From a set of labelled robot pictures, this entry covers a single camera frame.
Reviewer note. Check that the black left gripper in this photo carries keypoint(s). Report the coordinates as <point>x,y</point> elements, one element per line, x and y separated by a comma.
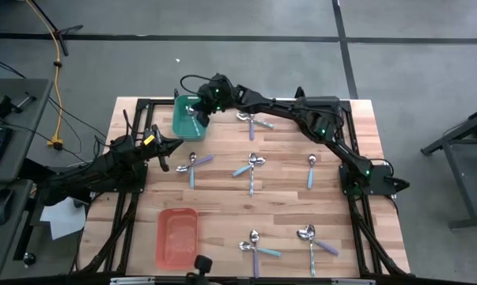
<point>155,148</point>

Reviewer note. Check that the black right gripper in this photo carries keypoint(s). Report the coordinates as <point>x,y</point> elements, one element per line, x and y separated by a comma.
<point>216,95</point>

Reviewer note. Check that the teal plastic bin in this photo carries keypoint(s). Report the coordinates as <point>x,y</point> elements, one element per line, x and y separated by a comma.
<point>182,126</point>

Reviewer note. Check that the orange plastic bin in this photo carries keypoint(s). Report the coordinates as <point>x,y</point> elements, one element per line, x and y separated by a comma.
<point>176,241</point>

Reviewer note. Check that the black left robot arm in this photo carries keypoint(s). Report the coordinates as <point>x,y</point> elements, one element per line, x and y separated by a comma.
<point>103,166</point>

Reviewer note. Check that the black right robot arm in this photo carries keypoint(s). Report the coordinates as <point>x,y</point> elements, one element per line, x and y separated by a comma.
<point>285,107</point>

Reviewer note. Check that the black floor tape strip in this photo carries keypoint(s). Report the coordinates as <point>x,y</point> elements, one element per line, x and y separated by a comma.
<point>182,38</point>
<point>348,67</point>

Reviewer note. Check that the white paper sheet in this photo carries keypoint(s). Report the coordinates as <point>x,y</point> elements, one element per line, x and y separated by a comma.
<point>64,221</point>

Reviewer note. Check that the black support beam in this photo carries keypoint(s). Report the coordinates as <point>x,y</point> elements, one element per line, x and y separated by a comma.
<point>30,168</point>

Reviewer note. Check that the grey desk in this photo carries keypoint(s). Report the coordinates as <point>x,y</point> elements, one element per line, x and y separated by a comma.
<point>24,130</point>
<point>1,245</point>

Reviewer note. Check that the black tripod stand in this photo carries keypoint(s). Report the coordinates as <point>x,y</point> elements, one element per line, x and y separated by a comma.
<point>70,29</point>

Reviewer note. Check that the black desk clamp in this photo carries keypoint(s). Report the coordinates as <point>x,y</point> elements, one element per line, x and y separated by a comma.
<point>4,106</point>

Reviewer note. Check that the black computer mouse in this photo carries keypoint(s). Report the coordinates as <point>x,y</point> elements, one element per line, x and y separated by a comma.
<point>1,204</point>

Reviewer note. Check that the black round knob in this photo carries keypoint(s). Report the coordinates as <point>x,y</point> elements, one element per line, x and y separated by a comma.
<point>29,259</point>

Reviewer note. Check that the dark metal workbench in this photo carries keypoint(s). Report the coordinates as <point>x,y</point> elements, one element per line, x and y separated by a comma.
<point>459,178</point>

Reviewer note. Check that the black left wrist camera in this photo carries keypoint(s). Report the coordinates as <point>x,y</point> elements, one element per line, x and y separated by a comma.
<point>155,130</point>

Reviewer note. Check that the black table frame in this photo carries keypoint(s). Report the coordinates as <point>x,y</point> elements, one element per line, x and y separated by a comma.
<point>143,103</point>

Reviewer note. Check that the silver metal bracket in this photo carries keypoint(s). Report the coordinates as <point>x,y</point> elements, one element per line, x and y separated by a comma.
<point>353,282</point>
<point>131,281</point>

